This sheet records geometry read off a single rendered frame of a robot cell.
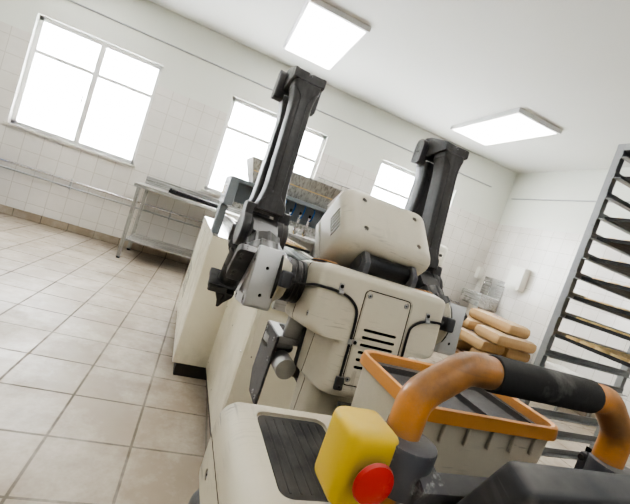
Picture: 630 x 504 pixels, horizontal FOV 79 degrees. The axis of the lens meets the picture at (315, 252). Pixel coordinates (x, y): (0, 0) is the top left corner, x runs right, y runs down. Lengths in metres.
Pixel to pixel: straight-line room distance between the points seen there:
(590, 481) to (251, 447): 0.31
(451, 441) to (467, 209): 6.36
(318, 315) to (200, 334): 1.68
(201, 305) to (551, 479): 2.03
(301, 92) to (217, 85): 4.70
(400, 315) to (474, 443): 0.29
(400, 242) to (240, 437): 0.46
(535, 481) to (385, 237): 0.50
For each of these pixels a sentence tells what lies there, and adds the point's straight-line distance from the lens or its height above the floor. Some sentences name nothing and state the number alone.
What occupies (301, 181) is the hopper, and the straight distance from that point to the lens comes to 2.27.
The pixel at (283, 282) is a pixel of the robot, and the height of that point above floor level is 0.95.
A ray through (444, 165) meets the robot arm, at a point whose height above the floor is 1.32.
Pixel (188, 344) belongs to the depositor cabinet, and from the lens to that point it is 2.32.
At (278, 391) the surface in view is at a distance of 1.72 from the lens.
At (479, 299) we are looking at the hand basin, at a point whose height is 0.82.
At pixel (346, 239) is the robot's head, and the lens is 0.71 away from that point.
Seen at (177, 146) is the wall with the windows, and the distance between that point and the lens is 5.46.
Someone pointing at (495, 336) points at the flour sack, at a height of 0.51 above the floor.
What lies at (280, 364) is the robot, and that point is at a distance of 0.82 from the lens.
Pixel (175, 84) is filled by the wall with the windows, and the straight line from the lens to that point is 5.59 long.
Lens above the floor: 1.06
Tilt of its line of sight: 4 degrees down
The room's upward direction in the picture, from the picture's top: 19 degrees clockwise
